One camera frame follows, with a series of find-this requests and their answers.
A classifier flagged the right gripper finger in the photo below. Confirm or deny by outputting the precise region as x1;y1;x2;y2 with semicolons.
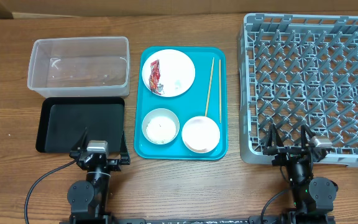
265;123;284;149
301;124;315;148

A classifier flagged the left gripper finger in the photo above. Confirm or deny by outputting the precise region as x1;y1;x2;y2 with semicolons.
71;128;88;151
120;131;129;159

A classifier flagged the grey bowl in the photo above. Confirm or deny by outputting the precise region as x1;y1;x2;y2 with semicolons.
142;108;180;144

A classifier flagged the white pink bowl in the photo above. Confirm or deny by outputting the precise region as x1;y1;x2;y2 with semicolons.
181;116;220;153

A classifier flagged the red snack wrapper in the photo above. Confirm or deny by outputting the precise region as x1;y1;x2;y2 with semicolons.
149;60;164;95

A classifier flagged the wooden chopstick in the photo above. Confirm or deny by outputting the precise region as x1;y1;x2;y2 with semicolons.
204;57;214;116

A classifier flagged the white rice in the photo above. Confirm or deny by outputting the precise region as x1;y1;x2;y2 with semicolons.
145;116;176;144

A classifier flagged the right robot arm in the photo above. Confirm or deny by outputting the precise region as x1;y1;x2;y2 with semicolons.
260;124;339;224

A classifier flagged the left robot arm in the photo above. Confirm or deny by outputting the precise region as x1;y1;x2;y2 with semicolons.
67;131;131;223

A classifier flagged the grey dishwasher rack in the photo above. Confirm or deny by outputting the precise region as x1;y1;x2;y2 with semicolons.
237;13;358;167

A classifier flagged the clear plastic waste bin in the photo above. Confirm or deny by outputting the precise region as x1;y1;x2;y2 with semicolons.
27;36;131;98

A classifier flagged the black plastic tray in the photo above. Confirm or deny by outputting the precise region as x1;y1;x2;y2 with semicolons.
35;97;125;153

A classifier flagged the teal serving tray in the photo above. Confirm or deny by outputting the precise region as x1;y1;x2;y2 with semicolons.
134;46;228;161

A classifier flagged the large white plate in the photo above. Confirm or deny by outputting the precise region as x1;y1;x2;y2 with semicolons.
141;49;196;97

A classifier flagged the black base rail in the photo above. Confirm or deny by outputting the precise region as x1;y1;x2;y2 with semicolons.
59;215;335;224

